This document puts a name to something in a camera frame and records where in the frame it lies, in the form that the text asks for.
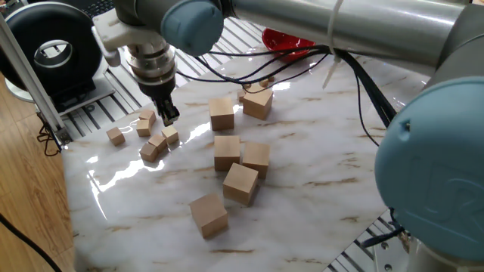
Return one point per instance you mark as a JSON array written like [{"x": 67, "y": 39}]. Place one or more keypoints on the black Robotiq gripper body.
[{"x": 159, "y": 91}]

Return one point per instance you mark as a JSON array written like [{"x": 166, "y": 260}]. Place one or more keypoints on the black round device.
[{"x": 22, "y": 34}]

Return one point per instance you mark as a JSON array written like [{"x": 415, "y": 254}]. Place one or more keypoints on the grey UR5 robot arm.
[{"x": 378, "y": 26}]

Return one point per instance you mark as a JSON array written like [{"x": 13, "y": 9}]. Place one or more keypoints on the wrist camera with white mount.
[{"x": 125, "y": 34}]

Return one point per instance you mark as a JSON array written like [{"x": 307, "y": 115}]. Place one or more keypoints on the black keyboard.
[{"x": 98, "y": 7}]

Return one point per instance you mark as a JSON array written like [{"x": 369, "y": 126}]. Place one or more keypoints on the tiny wooden cube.
[
  {"x": 271, "y": 79},
  {"x": 264, "y": 82},
  {"x": 247, "y": 86}
]

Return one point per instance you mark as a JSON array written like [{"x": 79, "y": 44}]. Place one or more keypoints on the white marble pattern board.
[{"x": 302, "y": 211}]

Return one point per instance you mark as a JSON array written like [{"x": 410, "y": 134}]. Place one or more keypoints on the red glossy bowl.
[{"x": 280, "y": 39}]

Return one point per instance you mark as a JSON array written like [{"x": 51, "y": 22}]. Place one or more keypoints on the medium wooden cube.
[
  {"x": 170, "y": 135},
  {"x": 143, "y": 128},
  {"x": 148, "y": 153},
  {"x": 158, "y": 143},
  {"x": 115, "y": 136},
  {"x": 147, "y": 116}
]

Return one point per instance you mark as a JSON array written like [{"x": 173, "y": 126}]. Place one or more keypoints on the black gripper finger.
[
  {"x": 173, "y": 111},
  {"x": 164, "y": 111}
]

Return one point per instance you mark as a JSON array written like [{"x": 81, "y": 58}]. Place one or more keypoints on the large wooden cube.
[
  {"x": 227, "y": 153},
  {"x": 221, "y": 113},
  {"x": 208, "y": 215},
  {"x": 256, "y": 158},
  {"x": 240, "y": 183},
  {"x": 258, "y": 104}
]

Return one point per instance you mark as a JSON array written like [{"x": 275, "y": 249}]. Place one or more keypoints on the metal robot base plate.
[{"x": 385, "y": 257}]

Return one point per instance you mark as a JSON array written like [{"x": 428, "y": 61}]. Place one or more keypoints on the aluminium extrusion frame bar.
[{"x": 30, "y": 77}]

